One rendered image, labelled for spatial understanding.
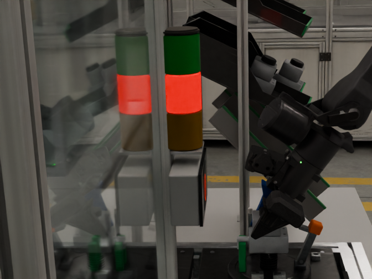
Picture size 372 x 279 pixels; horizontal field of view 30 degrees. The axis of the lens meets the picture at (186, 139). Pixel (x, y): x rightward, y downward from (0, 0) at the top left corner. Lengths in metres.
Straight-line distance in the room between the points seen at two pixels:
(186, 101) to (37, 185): 0.56
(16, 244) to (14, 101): 0.07
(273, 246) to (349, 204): 0.70
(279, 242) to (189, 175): 0.32
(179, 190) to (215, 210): 0.91
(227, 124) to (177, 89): 0.48
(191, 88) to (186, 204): 0.15
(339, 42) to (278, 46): 0.43
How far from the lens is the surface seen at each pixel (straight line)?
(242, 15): 1.28
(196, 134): 0.90
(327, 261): 1.27
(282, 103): 1.07
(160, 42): 0.88
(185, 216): 0.89
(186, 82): 0.88
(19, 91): 0.32
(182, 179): 0.87
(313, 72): 5.13
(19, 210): 0.33
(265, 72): 1.35
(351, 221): 1.73
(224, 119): 1.34
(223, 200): 1.85
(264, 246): 1.16
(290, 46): 5.08
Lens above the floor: 1.52
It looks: 16 degrees down
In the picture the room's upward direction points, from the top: 2 degrees counter-clockwise
